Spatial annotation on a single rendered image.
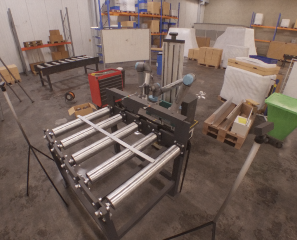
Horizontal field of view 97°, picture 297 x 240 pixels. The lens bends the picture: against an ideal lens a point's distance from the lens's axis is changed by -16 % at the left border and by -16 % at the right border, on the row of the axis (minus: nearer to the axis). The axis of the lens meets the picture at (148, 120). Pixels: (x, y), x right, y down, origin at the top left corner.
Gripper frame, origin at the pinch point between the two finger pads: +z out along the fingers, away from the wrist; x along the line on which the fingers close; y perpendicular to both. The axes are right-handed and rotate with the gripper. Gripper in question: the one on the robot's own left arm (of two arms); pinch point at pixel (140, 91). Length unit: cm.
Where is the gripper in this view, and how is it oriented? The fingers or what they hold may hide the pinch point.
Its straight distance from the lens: 201.5
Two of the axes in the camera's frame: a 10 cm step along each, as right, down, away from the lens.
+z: -6.9, 3.8, -6.2
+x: 0.0, 8.5, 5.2
